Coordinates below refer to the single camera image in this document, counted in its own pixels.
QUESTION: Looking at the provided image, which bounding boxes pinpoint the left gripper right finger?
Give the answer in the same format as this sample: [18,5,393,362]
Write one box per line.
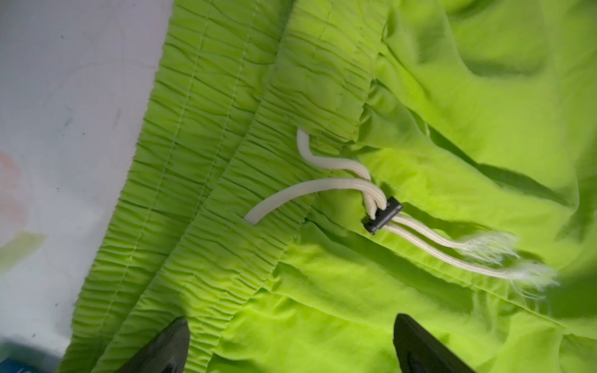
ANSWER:
[393,313,475,373]

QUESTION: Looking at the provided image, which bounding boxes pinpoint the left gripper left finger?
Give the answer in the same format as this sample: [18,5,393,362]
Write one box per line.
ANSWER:
[117,317,191,373]

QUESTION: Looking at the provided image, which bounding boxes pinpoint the lime green shorts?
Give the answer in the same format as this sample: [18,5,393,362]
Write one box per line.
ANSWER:
[59,1,596,372]

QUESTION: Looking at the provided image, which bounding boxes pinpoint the blue white card label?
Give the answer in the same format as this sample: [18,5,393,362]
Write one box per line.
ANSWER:
[0,357,41,373]

